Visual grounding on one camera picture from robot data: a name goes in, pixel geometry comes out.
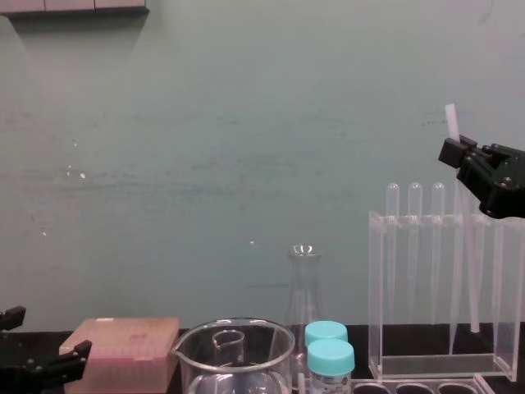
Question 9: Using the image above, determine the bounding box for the large glass beaker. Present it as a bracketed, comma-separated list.
[171, 316, 297, 394]

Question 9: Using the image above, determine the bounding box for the clear plastic pipette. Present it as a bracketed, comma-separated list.
[431, 181, 446, 325]

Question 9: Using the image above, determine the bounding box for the clear acrylic pipette rack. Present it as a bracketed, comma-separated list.
[367, 210, 525, 382]

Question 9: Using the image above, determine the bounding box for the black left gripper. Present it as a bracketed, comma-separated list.
[0, 305, 93, 394]

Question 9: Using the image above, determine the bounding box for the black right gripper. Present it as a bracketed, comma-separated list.
[437, 134, 525, 219]

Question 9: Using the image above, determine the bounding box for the small glass beaker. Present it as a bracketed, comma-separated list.
[212, 329, 246, 367]

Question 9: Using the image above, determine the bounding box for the pink pipette tip box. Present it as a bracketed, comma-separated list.
[58, 316, 182, 394]

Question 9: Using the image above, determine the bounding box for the grey wall cabinet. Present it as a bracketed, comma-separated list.
[0, 0, 150, 19]

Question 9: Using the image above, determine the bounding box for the clear plastic well plate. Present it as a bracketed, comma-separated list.
[351, 373, 491, 394]

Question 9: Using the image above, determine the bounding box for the vial with teal cap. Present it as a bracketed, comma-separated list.
[306, 339, 355, 394]
[304, 320, 349, 346]

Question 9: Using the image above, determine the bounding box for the glass conical flask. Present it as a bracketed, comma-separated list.
[282, 243, 330, 391]

